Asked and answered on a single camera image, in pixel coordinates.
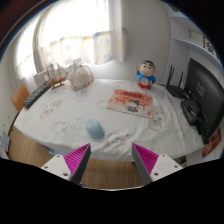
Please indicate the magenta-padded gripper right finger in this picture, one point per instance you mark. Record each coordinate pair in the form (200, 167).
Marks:
(163, 164)

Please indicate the cartoon print mouse pad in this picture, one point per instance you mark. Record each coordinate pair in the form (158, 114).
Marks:
(131, 101)

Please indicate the white star print curtain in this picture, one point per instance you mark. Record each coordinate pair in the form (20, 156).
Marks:
(76, 33)

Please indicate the wooden model sailing ship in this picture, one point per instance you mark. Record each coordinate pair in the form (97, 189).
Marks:
(56, 78)

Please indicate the white printed tablecloth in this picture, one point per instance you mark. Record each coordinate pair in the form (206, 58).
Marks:
(66, 113)

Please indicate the black wifi router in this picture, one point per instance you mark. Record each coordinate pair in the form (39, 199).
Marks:
(176, 90)

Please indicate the red printed sheet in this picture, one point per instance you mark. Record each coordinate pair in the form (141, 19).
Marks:
(212, 143)

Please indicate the white wall shelf unit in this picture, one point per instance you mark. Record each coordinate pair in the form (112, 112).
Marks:
(193, 46)

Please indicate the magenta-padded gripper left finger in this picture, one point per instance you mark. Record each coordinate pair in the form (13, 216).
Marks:
(56, 165)

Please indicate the light blue computer mouse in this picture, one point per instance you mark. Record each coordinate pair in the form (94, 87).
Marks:
(94, 129)

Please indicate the black desk device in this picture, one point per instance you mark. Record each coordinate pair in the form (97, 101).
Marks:
(191, 111)

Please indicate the cartoon boy figurine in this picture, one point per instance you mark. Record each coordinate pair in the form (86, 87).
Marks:
(146, 75)

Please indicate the black computer monitor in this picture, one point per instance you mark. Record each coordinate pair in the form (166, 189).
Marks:
(206, 96)

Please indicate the black keyboard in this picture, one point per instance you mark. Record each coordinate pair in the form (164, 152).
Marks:
(35, 95)

